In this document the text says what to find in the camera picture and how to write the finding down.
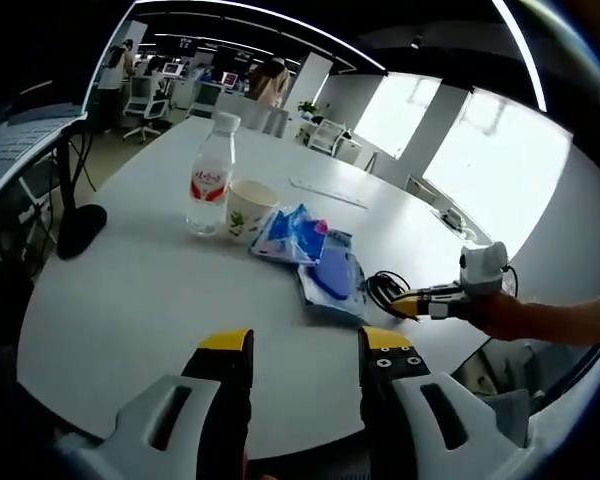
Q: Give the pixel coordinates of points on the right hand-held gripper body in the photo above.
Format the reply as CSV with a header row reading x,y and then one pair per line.
x,y
482,267

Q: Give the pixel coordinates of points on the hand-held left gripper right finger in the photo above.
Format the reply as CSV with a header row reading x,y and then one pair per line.
x,y
445,440

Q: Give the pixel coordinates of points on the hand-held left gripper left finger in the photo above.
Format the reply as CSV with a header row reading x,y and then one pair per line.
x,y
145,440

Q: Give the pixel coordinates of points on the clear bag with blue cloth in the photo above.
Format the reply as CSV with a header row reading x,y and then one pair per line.
x,y
335,272

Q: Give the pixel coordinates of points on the blue tissue packet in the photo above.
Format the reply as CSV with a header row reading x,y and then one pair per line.
x,y
292,235

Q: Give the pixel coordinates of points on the white paper cup green print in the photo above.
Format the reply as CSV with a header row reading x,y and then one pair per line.
x,y
245,215

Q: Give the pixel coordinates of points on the clear plastic water bottle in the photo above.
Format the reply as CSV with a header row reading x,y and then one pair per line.
x,y
210,185

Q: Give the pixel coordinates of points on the person's right hand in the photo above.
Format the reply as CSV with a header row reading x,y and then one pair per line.
x,y
497,315

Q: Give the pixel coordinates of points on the white desktop device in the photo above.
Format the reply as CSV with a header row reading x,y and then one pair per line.
x,y
454,218

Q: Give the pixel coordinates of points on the grey mesh chair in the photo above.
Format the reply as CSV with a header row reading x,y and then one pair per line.
x,y
505,415

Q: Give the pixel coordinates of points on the white power strip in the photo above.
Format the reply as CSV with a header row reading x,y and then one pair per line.
x,y
330,192

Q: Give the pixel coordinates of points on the white office chair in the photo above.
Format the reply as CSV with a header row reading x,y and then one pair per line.
x,y
147,102
328,136

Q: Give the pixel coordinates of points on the black monitor stand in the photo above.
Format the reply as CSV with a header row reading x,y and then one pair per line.
x,y
80,232

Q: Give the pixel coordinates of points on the green potted plant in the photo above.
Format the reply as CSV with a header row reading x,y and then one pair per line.
x,y
308,106

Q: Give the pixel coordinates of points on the white mesh chair back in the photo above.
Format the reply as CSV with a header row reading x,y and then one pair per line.
x,y
270,120

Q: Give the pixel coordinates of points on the silver laptop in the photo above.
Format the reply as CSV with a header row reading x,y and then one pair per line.
x,y
20,135

